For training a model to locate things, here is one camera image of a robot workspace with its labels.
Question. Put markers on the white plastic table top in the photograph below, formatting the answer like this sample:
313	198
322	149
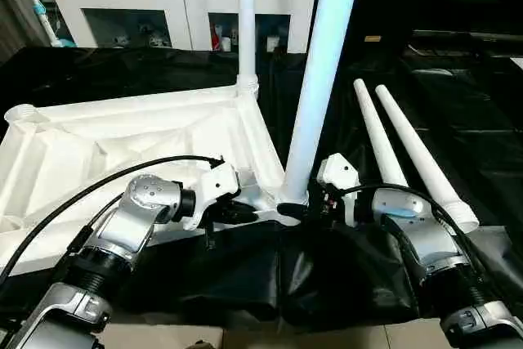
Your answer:
122	136

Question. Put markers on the white plastic table leg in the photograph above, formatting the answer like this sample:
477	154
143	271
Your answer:
246	22
425	161
376	136
323	71

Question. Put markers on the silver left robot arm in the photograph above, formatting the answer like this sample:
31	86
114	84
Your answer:
122	234

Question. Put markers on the black plastic mat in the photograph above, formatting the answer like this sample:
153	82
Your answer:
270	275

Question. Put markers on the small tan tag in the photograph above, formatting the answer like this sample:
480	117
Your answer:
373	38

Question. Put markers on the white flat board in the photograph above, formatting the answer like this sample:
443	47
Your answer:
516	61

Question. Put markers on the grey curtain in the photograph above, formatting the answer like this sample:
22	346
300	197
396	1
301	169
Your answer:
12	6

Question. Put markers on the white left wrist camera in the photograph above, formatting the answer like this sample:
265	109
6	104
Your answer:
211	190

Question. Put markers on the black metal rail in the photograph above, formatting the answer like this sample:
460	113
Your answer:
474	37

